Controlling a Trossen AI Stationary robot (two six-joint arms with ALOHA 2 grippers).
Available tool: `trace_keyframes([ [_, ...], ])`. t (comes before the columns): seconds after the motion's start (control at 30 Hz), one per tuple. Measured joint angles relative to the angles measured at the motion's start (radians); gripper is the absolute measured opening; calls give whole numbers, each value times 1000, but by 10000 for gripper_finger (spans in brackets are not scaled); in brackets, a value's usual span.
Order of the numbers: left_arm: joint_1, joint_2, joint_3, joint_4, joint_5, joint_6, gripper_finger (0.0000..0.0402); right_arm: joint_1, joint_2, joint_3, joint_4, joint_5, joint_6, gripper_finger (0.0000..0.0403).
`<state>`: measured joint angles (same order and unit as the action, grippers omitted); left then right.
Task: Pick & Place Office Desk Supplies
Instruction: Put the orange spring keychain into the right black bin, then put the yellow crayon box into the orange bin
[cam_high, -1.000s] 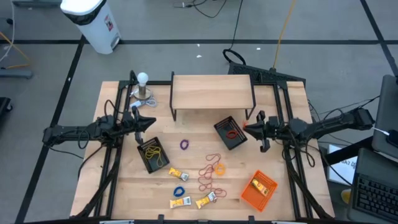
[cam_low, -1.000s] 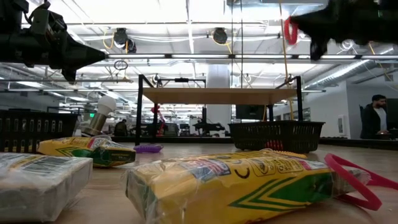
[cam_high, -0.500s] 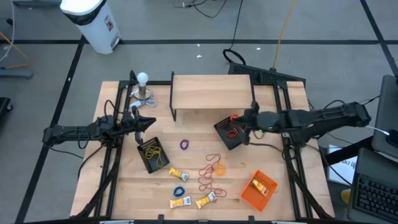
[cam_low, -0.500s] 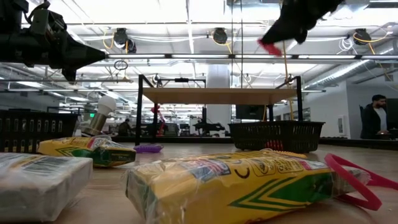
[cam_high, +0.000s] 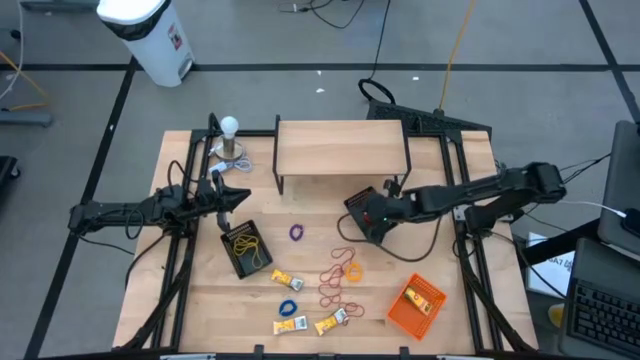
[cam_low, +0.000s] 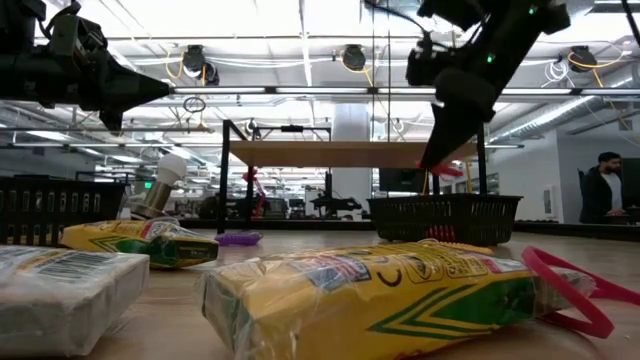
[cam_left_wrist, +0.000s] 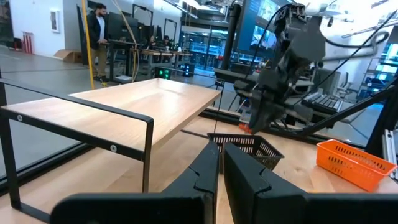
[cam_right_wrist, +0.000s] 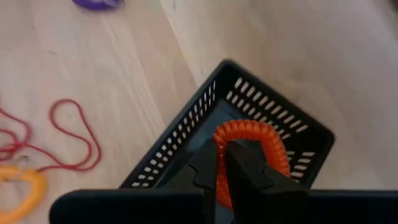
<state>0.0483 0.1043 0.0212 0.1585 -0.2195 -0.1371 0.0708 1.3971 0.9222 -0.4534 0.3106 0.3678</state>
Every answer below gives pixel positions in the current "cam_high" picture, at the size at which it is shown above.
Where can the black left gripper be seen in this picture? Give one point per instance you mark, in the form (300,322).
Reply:
(210,197)

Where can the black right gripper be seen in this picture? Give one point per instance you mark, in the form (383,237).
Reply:
(395,209)

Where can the yellow rubber band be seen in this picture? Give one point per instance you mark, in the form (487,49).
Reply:
(245,245)

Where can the yellow crayon box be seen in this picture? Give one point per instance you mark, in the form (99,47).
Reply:
(418,300)

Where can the yellow pack with barcode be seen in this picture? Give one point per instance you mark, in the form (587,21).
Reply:
(325,325)
(282,277)
(287,326)

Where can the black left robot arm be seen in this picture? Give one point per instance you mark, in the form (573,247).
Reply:
(115,212)

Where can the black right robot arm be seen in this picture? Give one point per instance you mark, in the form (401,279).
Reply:
(475,192)

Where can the black plastic mesh basket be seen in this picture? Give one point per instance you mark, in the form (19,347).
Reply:
(352,201)
(230,245)

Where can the silver mounting plate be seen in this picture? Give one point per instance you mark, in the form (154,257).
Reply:
(458,213)

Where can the brass lamp with white bulb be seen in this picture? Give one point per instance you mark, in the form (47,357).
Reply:
(229,127)

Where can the wooden shelf riser black legs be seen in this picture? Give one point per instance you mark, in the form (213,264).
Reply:
(340,147)

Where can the black keyboard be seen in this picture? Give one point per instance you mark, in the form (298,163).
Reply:
(425,120)

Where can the orange plastic mesh basket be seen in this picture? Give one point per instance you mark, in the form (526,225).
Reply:
(400,312)

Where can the black table clamp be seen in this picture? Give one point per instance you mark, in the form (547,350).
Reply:
(405,351)
(258,350)

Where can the silver aluminium bar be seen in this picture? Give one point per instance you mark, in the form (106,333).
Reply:
(187,357)
(455,357)

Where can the white trash bin black liner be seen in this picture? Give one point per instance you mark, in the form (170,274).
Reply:
(155,50)

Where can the white printed box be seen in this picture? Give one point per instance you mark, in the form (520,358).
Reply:
(552,272)

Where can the small yellow object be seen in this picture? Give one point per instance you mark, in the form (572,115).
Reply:
(556,315)

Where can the grey floor base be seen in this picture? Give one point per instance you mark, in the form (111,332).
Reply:
(25,119)

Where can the black caster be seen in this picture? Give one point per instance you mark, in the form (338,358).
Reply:
(6,170)

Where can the grey laptop with black keyboard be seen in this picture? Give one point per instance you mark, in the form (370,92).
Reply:
(605,315)

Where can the black phone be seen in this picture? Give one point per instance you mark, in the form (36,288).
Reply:
(634,221)

